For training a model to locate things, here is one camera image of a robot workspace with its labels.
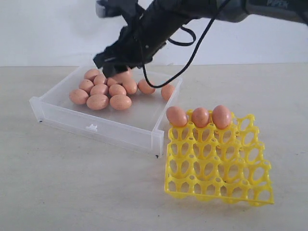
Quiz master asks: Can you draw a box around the yellow plastic egg tray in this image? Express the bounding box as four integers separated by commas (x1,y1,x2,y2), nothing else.
164,114,274,206

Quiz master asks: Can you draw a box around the black camera cable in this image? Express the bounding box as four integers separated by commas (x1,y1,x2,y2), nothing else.
134,0,231,89

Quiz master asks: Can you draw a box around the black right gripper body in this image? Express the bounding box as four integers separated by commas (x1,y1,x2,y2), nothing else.
105,0,193,68

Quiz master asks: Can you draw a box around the clear plastic drawer bin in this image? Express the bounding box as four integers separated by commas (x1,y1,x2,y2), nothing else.
29,65,182,157

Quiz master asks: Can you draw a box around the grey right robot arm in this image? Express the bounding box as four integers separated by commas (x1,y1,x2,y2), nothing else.
93,0,308,77

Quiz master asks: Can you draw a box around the brown egg middle row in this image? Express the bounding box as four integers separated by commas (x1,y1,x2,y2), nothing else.
90,84,109,96

